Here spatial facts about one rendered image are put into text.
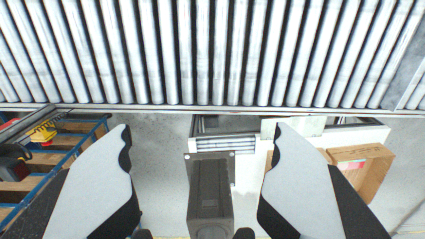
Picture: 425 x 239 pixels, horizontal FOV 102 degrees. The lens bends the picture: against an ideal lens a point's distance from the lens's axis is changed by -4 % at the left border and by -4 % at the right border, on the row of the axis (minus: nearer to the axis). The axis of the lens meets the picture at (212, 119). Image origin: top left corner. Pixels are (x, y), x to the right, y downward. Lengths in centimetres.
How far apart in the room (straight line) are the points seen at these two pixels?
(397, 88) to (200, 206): 94
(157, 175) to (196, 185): 142
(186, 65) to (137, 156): 151
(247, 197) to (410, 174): 247
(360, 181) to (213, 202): 92
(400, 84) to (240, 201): 97
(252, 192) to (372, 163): 67
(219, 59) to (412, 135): 241
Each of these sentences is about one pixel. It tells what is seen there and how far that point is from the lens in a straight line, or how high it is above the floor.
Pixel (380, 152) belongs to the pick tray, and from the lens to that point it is 116.
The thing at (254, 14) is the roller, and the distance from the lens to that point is 72.
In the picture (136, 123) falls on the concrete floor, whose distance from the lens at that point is 183.
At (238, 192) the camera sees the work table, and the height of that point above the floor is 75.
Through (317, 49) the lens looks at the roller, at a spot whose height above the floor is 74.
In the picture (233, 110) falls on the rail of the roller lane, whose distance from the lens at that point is 81.
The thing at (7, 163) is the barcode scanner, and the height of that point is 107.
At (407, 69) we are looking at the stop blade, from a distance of 105.
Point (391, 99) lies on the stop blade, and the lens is 108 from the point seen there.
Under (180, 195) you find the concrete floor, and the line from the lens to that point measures 244.
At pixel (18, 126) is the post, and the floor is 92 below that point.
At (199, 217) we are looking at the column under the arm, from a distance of 75.
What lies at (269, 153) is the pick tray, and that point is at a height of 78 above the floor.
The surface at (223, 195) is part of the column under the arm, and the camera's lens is 79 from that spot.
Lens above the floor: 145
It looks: 60 degrees down
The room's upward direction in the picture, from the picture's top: 178 degrees clockwise
